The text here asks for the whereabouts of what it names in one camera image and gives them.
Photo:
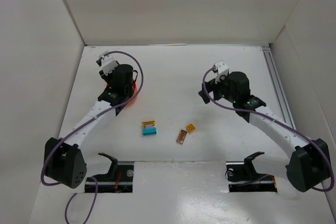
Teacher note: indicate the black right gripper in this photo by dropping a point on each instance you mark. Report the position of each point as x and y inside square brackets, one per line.
[207, 92]

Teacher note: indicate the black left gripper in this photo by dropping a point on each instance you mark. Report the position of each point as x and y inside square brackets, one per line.
[104, 74]

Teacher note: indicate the orange yellow lego brick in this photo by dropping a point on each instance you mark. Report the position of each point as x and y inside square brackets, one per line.
[191, 128]

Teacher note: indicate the brown lego plate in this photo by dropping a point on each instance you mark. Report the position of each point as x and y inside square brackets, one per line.
[181, 136]

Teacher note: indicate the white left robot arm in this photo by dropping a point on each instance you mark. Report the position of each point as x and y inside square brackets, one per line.
[63, 158]

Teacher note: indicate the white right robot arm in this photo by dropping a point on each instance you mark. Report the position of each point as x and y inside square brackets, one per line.
[309, 164]

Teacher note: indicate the orange round divided container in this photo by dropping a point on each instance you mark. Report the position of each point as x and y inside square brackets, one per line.
[117, 96]

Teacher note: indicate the yellow black striped lego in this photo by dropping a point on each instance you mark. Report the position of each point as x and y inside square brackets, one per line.
[148, 123]

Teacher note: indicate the long teal lego brick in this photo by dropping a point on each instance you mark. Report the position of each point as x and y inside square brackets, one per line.
[149, 131]

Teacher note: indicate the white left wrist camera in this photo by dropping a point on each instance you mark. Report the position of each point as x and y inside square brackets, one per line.
[106, 63]

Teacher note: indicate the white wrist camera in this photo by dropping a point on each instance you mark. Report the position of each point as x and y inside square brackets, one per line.
[221, 70]
[106, 63]

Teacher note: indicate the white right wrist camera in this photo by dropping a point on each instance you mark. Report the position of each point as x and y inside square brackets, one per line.
[221, 70]

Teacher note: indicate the aluminium rail right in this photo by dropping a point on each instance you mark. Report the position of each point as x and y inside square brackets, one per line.
[279, 91]

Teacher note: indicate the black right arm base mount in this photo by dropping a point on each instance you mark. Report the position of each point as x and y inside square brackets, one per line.
[243, 178]

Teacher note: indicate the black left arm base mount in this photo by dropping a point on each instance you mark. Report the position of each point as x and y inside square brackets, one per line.
[107, 174]

